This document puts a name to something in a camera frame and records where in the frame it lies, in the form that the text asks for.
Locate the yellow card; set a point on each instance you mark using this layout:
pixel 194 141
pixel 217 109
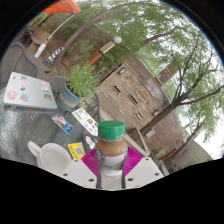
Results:
pixel 76 150

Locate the green-capped coffee drink bottle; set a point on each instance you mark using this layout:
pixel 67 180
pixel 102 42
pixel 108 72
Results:
pixel 111 150

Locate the wall lantern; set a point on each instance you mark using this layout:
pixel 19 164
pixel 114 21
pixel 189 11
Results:
pixel 156 113
pixel 122 70

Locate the phone with printed case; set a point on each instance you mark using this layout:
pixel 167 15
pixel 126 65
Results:
pixel 62 124

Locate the dark forked tree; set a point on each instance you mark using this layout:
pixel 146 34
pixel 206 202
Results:
pixel 173 106

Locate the orange canopy tent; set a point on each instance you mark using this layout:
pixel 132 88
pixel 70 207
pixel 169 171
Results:
pixel 61 6

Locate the silver laptop with stickers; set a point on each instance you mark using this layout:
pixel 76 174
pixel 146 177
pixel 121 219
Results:
pixel 30 91

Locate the white ceramic mug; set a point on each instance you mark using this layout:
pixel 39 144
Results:
pixel 55 158

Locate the grey mesh metal chair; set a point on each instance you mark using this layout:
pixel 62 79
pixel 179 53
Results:
pixel 18 65
pixel 95 103

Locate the thin leaning tree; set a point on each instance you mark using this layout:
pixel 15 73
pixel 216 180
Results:
pixel 83 30

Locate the green plant in blue pot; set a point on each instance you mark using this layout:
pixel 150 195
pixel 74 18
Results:
pixel 78 81

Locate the blue yellow striped post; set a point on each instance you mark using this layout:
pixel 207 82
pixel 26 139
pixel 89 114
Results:
pixel 55 54

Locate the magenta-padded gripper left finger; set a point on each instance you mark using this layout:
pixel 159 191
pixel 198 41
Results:
pixel 81 170

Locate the globe-topped lamp post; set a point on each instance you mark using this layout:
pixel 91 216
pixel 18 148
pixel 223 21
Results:
pixel 103 50

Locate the grey wall utility box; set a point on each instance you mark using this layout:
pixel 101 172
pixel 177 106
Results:
pixel 150 133

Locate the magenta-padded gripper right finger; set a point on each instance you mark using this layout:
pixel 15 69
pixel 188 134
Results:
pixel 140 170

